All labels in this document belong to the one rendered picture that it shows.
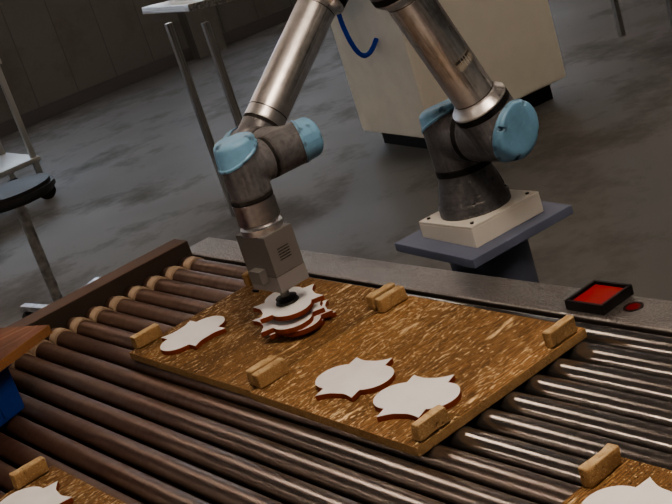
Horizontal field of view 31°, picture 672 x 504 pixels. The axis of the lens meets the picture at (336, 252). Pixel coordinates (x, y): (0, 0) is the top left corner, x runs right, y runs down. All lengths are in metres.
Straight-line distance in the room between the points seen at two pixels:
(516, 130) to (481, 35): 4.04
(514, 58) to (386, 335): 4.59
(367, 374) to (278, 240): 0.33
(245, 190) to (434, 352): 0.42
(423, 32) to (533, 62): 4.34
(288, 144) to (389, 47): 4.20
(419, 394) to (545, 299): 0.35
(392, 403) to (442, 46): 0.78
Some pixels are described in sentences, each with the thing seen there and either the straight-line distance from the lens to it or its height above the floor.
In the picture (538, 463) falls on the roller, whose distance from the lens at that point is 1.59.
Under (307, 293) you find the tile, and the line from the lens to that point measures 2.15.
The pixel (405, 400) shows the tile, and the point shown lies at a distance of 1.76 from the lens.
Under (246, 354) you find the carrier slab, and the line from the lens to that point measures 2.12.
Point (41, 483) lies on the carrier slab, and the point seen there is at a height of 0.94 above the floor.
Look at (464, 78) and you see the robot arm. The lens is 2.31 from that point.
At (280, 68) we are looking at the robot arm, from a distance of 2.24.
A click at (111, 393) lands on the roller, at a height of 0.92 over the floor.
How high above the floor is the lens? 1.73
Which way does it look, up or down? 19 degrees down
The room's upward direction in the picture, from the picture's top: 18 degrees counter-clockwise
